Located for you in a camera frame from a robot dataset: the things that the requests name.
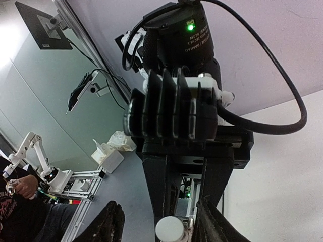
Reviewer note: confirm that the black wall monitor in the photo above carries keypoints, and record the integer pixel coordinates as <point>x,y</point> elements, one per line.
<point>47,30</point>

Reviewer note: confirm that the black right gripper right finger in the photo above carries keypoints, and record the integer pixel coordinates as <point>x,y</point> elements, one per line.
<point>211,225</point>

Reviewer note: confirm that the tablet on wall mount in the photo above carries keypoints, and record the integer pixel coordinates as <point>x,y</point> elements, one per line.
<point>87,84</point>

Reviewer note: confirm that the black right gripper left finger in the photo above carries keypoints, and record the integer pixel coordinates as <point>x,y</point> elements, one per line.
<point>108,224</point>

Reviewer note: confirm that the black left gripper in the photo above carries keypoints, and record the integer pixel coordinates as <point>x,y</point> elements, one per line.
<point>174,47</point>

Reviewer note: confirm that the white tissue box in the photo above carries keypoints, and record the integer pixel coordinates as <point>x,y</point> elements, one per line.
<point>107,157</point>

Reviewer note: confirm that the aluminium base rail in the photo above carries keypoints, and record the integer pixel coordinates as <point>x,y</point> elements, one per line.
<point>83,187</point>

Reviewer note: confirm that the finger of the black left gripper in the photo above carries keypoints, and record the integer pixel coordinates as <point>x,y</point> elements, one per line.
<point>216,173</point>
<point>163,182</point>

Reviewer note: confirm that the crumpled white tissue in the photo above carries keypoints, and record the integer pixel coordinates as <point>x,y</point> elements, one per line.
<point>121,142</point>

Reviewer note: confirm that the operator hand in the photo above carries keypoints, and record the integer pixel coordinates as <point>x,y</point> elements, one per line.
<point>25,186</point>

